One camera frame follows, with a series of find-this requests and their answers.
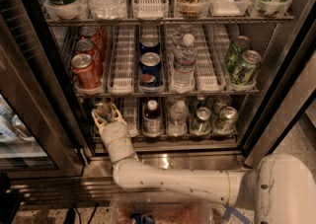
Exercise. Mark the green can rear middle shelf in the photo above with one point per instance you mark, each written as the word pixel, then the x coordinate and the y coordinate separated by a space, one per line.
pixel 236 48

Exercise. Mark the green can front middle shelf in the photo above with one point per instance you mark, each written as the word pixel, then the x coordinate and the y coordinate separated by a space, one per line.
pixel 246 67

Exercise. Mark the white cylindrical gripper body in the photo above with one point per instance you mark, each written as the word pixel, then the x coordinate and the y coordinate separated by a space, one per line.
pixel 115 131

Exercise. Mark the dark juice bottle white cap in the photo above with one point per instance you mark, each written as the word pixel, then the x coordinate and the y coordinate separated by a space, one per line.
pixel 152 118

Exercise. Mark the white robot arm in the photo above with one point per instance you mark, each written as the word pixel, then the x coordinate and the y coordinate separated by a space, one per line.
pixel 280 190

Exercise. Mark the red soda can middle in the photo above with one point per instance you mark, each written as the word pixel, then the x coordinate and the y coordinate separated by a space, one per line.
pixel 86 45

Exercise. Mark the clear water bottle middle shelf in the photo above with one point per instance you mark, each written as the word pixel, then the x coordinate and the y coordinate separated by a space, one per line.
pixel 184 65

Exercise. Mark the silver redbull can front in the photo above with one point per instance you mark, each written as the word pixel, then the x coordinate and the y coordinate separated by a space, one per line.
pixel 105 112

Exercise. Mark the green can bottom right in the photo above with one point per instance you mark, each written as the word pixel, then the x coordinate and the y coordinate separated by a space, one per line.
pixel 226 120

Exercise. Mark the red soda can front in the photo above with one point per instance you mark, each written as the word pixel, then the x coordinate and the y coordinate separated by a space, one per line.
pixel 85 71

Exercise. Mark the green can bottom left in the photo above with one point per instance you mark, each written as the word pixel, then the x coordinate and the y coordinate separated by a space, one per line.
pixel 200 124

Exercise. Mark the empty white shelf tray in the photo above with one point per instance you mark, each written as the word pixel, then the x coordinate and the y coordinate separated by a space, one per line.
pixel 121 71

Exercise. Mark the glass fridge door left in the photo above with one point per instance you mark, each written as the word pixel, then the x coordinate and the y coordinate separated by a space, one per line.
pixel 36 85

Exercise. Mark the red soda can rear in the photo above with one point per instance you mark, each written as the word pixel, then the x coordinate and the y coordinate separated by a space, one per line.
pixel 93 33

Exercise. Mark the clear water bottle shelf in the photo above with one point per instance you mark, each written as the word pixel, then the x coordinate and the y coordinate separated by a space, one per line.
pixel 184 65
pixel 177 119

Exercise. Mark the clear plastic bin on floor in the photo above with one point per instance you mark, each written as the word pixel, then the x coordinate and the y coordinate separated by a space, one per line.
pixel 158 208

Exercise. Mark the clear water bottle bottom shelf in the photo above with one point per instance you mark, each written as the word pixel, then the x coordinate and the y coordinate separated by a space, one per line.
pixel 177 119

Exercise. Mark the red soda can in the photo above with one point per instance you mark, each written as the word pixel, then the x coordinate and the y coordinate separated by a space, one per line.
pixel 93 33
pixel 85 71
pixel 86 45

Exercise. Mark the fridge vent grille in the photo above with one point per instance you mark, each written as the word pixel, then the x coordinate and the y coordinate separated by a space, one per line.
pixel 69 190

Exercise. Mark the blue pepsi can rear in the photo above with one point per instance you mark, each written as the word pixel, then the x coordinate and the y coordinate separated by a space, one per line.
pixel 149 44

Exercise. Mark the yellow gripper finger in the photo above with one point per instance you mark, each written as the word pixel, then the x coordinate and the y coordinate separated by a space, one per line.
pixel 116 115
pixel 99 121

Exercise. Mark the blue pepsi can front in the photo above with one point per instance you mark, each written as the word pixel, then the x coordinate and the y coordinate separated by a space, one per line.
pixel 150 66

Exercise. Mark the blue pepsi can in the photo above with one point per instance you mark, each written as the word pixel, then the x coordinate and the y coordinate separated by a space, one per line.
pixel 149 44
pixel 150 66

